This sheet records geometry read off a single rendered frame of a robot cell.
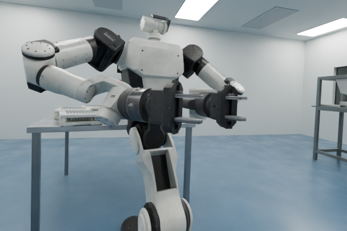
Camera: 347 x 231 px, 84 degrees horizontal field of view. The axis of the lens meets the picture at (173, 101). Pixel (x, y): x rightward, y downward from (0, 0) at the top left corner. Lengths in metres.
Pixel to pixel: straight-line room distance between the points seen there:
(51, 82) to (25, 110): 4.69
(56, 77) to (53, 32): 4.65
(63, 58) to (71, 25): 4.49
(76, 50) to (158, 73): 0.31
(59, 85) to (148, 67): 0.35
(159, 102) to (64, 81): 0.28
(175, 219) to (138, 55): 0.63
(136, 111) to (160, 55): 0.41
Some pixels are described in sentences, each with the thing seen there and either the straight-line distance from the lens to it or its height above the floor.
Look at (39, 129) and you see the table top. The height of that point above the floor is 0.85.
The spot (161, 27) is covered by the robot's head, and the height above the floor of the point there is 1.39.
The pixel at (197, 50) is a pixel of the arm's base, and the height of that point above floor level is 1.31.
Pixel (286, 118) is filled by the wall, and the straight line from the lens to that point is 6.83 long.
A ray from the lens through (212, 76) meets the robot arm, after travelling 0.95.
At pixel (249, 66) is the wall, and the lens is 5.97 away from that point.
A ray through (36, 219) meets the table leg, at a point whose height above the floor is 0.31.
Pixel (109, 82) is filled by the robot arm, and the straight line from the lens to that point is 0.57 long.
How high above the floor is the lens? 1.08
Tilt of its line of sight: 2 degrees down
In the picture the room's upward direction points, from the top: 2 degrees clockwise
